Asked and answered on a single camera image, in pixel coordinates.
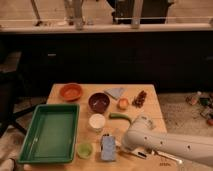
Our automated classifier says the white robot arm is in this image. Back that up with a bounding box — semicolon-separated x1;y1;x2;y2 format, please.
121;115;213;167

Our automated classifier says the grey-blue cloth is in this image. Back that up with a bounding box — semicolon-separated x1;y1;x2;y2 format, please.
105;87;125;100

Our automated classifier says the blue sponge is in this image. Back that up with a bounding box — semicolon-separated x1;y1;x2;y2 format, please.
101;135;116;162

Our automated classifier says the purple bowl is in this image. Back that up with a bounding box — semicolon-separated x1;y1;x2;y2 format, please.
88;93;110;114

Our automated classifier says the green plastic tray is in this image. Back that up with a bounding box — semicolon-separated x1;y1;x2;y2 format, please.
18;104;79;164

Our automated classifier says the orange bowl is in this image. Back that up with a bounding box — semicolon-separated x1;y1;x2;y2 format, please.
59;83;83;101

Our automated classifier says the black office chair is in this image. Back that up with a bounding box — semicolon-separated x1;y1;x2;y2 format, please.
0;43;38;138

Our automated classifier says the white cup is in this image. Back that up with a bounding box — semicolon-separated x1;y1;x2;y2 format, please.
89;114;106;132

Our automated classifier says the small green cup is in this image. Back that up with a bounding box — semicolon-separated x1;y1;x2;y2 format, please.
77;143;93;159

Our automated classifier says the small orange cup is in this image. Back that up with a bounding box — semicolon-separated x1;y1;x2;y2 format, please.
117;98;129;110

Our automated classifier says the silver fork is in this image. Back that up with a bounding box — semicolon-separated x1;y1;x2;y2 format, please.
149;150;183;164

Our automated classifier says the brown grape bunch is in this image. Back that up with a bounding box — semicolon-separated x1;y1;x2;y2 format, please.
132;91;147;108

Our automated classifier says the green chili pepper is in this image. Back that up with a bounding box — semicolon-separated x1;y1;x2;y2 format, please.
109;113;132;124

